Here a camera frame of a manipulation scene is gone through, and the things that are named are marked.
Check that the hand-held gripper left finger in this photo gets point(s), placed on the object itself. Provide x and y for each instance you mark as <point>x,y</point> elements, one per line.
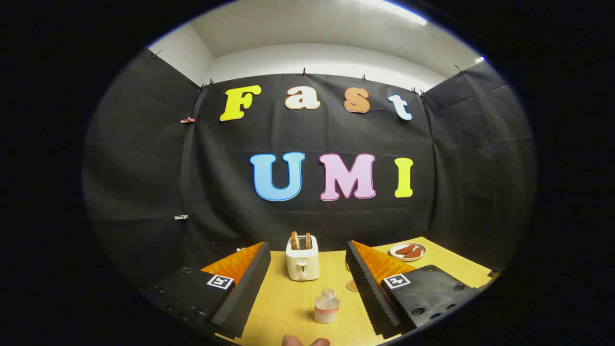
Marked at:
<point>242,293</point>

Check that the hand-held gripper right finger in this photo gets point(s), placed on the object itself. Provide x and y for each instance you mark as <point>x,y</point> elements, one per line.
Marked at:
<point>367,288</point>

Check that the round cork coaster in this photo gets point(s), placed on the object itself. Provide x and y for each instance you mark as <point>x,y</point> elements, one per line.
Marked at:
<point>353,286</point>

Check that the clear plastic juice bottle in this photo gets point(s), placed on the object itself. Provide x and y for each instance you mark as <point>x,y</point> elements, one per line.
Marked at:
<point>326,310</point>

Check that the white round plate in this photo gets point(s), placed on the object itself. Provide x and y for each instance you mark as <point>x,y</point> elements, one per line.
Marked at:
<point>395,254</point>

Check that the wooden table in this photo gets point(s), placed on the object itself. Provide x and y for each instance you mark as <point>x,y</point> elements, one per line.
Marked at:
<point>288,307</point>

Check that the red-brown meat piece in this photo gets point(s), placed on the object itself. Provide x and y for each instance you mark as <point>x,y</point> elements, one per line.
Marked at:
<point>414,253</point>
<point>404,250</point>

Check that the white toaster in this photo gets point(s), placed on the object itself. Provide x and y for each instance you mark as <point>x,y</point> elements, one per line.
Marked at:
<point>302,264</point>

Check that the black backdrop cloth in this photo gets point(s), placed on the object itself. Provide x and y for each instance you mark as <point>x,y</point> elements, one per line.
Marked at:
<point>230,168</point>

